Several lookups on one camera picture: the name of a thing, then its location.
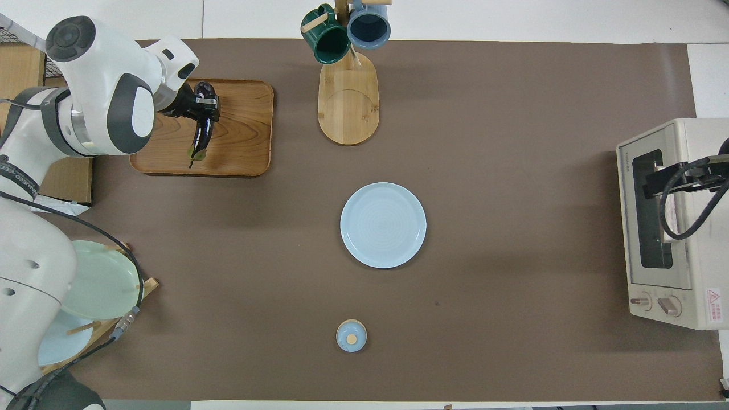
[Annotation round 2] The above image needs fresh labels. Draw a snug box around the white patterned cloth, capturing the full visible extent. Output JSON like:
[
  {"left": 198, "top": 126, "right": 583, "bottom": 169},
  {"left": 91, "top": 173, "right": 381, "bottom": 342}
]
[{"left": 0, "top": 14, "right": 47, "bottom": 52}]

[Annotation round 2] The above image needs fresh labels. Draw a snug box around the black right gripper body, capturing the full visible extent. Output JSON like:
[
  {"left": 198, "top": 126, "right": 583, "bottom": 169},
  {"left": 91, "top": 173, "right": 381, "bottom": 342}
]
[{"left": 683, "top": 138, "right": 729, "bottom": 191}]

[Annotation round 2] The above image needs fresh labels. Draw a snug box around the wooden mug tree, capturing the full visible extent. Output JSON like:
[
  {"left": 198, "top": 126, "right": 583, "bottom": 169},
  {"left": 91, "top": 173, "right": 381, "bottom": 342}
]
[{"left": 301, "top": 0, "right": 394, "bottom": 146}]

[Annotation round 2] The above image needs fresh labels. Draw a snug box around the dark green mug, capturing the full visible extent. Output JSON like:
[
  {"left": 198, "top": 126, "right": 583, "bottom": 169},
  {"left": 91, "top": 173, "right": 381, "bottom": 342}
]
[{"left": 301, "top": 4, "right": 351, "bottom": 64}]

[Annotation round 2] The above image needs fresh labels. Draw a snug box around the pale green plate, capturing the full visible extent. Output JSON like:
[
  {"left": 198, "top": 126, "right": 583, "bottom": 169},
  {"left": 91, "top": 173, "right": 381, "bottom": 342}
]
[{"left": 60, "top": 240, "right": 145, "bottom": 320}]

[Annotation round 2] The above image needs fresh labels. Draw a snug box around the black wire basket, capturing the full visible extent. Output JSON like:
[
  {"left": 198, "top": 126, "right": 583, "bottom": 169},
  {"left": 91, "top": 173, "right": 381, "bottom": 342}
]
[{"left": 0, "top": 14, "right": 63, "bottom": 79}]

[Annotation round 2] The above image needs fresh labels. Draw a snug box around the blue mug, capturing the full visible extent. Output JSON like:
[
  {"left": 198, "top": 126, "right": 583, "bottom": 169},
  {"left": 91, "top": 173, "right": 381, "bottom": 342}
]
[{"left": 347, "top": 0, "right": 391, "bottom": 50}]

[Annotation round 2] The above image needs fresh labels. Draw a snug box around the wooden serving tray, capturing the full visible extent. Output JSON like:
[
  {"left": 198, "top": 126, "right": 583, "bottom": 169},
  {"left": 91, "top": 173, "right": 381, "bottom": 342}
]
[{"left": 130, "top": 77, "right": 275, "bottom": 177}]

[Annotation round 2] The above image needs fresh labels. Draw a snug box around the cream toaster oven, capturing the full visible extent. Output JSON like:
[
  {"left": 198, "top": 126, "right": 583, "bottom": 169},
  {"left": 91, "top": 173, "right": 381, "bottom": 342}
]
[{"left": 616, "top": 118, "right": 729, "bottom": 331}]

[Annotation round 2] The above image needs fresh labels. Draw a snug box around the brown table mat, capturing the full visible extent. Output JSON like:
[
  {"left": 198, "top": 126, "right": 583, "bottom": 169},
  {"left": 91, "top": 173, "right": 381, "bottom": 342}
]
[{"left": 34, "top": 39, "right": 697, "bottom": 402}]

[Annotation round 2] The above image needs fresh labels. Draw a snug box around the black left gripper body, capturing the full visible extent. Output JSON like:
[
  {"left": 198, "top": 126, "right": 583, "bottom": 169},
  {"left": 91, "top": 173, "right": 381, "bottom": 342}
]
[{"left": 165, "top": 85, "right": 197, "bottom": 119}]

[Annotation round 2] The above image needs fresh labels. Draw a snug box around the dark purple eggplant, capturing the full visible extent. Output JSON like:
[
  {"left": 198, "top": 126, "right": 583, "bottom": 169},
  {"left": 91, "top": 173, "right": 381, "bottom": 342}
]
[{"left": 188, "top": 81, "right": 220, "bottom": 169}]

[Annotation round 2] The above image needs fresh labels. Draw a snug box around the wooden plate rack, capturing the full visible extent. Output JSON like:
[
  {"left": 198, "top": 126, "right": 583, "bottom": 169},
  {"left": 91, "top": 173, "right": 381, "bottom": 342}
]
[{"left": 43, "top": 242, "right": 159, "bottom": 374}]

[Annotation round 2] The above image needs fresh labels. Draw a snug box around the wooden shelf box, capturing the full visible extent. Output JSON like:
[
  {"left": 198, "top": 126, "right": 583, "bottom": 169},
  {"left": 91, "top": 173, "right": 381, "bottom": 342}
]
[{"left": 0, "top": 43, "right": 95, "bottom": 204}]

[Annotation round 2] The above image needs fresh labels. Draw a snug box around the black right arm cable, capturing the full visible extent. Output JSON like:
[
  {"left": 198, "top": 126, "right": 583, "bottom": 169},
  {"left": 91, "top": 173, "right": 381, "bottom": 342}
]
[{"left": 659, "top": 161, "right": 729, "bottom": 240}]

